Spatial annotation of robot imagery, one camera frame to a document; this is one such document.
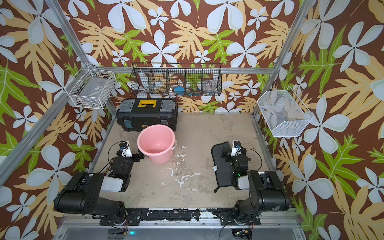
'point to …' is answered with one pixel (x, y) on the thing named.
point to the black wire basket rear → (173, 79)
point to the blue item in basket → (179, 90)
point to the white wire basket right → (284, 113)
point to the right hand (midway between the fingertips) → (231, 144)
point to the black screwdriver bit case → (107, 170)
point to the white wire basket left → (91, 88)
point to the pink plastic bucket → (157, 142)
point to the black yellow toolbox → (134, 114)
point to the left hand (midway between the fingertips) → (134, 144)
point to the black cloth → (223, 168)
